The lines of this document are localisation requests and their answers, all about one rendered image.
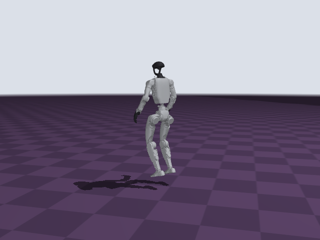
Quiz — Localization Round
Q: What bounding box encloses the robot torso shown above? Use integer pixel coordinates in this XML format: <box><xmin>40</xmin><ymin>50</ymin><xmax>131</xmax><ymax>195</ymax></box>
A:
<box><xmin>151</xmin><ymin>76</ymin><xmax>170</xmax><ymax>122</ymax></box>

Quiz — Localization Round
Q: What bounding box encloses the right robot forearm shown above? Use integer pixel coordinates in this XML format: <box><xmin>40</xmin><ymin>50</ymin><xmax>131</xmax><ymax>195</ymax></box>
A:
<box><xmin>166</xmin><ymin>99</ymin><xmax>176</xmax><ymax>111</ymax></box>

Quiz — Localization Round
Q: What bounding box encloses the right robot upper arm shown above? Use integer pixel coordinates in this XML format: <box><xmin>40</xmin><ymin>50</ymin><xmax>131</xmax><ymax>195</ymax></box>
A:
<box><xmin>169</xmin><ymin>79</ymin><xmax>177</xmax><ymax>101</ymax></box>

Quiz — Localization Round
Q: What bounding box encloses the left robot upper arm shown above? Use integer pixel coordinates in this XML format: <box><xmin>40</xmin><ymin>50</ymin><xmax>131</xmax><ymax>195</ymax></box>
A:
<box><xmin>143</xmin><ymin>79</ymin><xmax>155</xmax><ymax>102</ymax></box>

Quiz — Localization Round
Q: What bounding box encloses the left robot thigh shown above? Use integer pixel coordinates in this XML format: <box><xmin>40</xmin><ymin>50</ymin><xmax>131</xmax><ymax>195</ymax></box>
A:
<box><xmin>145</xmin><ymin>114</ymin><xmax>160</xmax><ymax>149</ymax></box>

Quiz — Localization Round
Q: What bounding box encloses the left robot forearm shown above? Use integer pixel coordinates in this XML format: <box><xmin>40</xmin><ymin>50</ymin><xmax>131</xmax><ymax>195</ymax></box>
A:
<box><xmin>136</xmin><ymin>95</ymin><xmax>146</xmax><ymax>114</ymax></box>

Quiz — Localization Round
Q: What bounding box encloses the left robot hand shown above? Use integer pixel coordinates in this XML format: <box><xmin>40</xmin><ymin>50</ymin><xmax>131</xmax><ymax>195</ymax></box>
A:
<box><xmin>133</xmin><ymin>111</ymin><xmax>141</xmax><ymax>123</ymax></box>

